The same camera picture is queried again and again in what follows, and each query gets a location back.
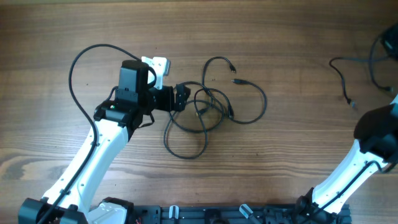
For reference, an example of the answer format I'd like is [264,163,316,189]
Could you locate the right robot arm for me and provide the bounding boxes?
[291,99,397,223]

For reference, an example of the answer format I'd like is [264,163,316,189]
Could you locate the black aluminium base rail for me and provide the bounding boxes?
[86,203,352,224]

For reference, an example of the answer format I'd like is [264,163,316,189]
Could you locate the black USB cable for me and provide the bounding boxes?
[328,34,394,108]

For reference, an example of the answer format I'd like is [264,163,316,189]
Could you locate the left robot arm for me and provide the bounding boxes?
[18,57,190,223]

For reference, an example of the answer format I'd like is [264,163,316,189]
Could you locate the left camera black cable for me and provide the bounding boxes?
[36,44,142,224]

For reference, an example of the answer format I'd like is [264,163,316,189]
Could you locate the black HDMI cable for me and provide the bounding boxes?
[163,81,236,160]

